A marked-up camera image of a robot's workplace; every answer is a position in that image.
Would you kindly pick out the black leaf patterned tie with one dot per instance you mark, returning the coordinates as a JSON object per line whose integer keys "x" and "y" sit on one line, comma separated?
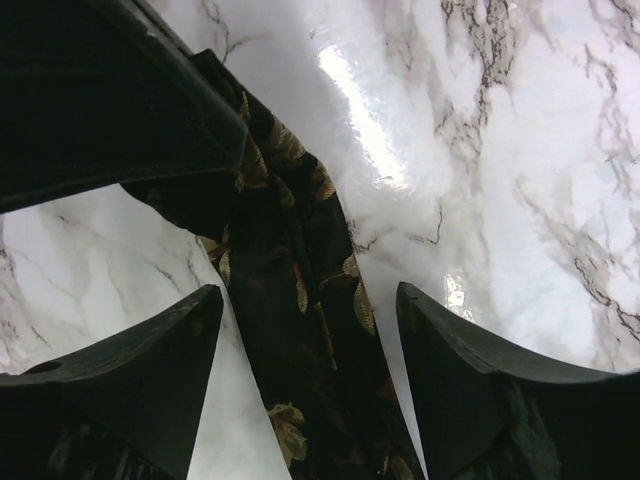
{"x": 275, "y": 231}

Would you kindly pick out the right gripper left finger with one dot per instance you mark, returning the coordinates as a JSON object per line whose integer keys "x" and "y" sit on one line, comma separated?
{"x": 126, "y": 407}

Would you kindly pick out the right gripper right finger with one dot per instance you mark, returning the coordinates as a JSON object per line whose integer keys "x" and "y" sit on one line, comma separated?
{"x": 487, "y": 408}

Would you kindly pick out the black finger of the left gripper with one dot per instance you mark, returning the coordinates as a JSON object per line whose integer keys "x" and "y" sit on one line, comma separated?
{"x": 95, "y": 93}

